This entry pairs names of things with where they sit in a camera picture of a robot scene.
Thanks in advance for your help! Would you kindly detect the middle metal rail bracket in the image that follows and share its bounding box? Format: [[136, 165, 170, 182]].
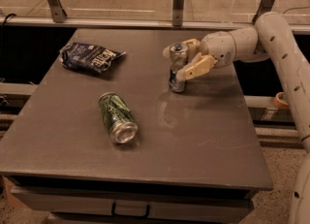
[[171, 0, 184, 27]]

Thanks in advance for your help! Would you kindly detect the right metal rail bracket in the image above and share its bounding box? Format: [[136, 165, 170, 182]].
[[251, 0, 282, 25]]

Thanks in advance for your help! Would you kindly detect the dark blue chip bag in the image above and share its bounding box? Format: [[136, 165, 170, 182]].
[[58, 42, 125, 75]]

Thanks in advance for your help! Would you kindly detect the green soda can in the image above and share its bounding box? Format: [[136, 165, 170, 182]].
[[98, 92, 138, 144]]

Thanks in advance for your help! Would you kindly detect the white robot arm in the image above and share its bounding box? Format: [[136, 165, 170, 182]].
[[163, 12, 310, 224]]

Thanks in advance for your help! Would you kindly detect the silver blue redbull can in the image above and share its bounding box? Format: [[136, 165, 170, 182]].
[[169, 43, 189, 93]]

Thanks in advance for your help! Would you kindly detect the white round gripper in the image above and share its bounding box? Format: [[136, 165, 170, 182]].
[[163, 31, 236, 81]]

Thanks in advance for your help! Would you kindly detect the orange tape roll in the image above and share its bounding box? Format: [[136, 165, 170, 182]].
[[274, 92, 289, 109]]

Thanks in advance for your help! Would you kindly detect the grey drawer with black handle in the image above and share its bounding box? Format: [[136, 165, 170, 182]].
[[11, 186, 253, 224]]

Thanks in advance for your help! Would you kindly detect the black cable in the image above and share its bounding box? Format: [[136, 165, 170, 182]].
[[0, 13, 17, 61]]

